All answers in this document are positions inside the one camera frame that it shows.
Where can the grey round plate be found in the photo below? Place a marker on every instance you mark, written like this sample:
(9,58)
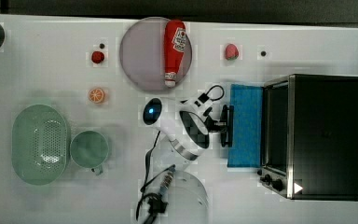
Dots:
(141,55)

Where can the green cup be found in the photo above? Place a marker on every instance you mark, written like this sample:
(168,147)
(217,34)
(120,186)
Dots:
(90,149)

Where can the black oven knob upper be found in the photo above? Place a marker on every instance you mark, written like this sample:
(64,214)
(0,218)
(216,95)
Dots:
(266,179)

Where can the black oven knob lower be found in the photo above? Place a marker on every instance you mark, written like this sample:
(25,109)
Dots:
(277,184)

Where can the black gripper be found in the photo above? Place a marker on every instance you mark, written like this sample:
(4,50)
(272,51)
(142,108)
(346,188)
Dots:
(216,126)

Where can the green perforated colander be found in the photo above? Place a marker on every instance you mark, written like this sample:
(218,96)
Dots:
(40,140)

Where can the blue oven door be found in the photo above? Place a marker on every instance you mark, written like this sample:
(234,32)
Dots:
(247,119)

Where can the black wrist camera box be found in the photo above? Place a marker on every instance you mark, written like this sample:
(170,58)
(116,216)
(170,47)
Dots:
(203,98)

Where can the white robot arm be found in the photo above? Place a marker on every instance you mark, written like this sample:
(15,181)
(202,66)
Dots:
(184,129)

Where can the black toaster oven body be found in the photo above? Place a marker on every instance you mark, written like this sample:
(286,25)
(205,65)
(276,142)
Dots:
(309,137)

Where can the strawberry toy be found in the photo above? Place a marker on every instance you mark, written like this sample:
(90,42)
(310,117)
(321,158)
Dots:
(231,52)

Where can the orange slice toy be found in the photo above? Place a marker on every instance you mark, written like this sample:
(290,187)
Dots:
(96,95)

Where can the small red toy fruit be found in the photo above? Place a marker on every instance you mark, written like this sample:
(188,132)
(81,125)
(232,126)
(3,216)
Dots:
(97,57)

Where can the red ketchup bottle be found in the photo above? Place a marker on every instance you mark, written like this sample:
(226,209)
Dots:
(174,47)

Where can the black oven knob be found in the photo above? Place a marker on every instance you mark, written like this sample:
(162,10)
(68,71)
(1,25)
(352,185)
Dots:
(277,184)
(266,179)

